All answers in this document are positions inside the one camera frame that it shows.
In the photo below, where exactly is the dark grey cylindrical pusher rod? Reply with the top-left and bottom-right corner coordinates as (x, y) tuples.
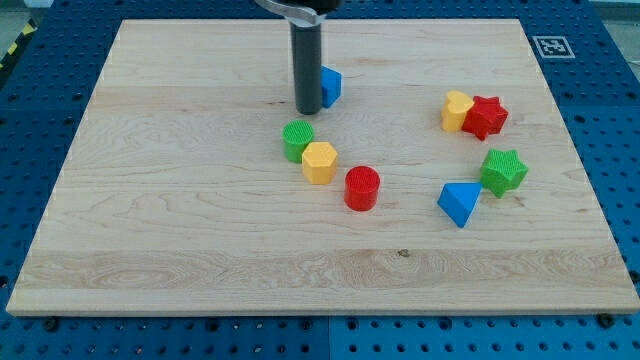
(290, 23), (322, 115)

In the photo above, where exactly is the black tool mount with clamp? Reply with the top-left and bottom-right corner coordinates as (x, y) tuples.
(255, 0), (343, 26)

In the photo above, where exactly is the yellow heart block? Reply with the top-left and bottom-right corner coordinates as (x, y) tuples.
(441, 90), (474, 132)

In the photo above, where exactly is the blue cube block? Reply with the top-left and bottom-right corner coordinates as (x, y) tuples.
(321, 66), (342, 108)

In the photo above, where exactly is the green cylinder block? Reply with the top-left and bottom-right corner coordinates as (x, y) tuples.
(282, 120), (315, 163)

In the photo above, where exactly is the yellow hexagon block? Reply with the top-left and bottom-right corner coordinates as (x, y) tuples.
(302, 142), (338, 185)

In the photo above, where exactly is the red cylinder block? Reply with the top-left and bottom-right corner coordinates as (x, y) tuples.
(344, 166), (381, 211)

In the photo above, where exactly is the light wooden board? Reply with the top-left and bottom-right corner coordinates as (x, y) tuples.
(7, 19), (639, 317)

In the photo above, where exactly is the red star block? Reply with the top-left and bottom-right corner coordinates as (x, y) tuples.
(462, 96), (509, 141)

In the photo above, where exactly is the blue triangle block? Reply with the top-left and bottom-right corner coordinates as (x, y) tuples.
(437, 182), (482, 228)

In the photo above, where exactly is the green star block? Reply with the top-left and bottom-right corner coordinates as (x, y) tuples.
(480, 148), (529, 198)

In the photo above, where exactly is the white fiducial marker tag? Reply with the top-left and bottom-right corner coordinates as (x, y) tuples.
(532, 35), (575, 59)

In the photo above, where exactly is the black screw bottom left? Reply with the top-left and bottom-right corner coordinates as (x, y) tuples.
(42, 318), (59, 332)

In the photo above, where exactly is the black screw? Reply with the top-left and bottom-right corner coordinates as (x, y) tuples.
(42, 318), (59, 332)
(596, 313), (615, 329)

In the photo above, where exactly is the black screw bottom right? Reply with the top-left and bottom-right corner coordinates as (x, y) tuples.
(596, 313), (615, 329)

